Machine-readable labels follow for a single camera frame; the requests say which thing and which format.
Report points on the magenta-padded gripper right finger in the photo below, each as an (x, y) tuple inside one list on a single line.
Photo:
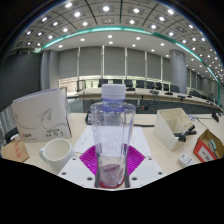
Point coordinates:
[(136, 159)]

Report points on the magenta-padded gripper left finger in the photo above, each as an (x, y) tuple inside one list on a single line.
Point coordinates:
[(87, 158)]

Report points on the clear plastic water bottle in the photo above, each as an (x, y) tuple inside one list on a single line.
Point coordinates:
[(112, 130)]

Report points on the white printed paper sheet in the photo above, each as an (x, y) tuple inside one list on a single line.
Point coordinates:
[(85, 141)]

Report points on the white ceramic mug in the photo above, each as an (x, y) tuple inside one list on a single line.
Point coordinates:
[(56, 153)]

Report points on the black desk console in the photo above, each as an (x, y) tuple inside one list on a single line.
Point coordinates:
[(88, 120)]

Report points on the white desk organizer box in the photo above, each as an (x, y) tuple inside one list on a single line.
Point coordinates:
[(166, 126)]

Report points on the white remote control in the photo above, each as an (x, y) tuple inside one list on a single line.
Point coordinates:
[(186, 160)]

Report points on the black marker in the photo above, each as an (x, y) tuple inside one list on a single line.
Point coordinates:
[(186, 132)]

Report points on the white copy paper box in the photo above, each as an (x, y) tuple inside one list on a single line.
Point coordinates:
[(40, 113)]

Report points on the red-sided cardboard box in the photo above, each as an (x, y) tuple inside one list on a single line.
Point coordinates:
[(201, 153)]

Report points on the long curved conference desk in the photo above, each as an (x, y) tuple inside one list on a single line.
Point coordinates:
[(146, 94)]

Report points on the brown paper envelope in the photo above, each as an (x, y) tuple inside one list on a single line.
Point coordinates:
[(15, 151)]

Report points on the black office chairs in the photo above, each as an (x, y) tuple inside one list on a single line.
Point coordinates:
[(128, 83)]

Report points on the round ceiling lights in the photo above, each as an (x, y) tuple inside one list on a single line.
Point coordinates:
[(77, 14)]

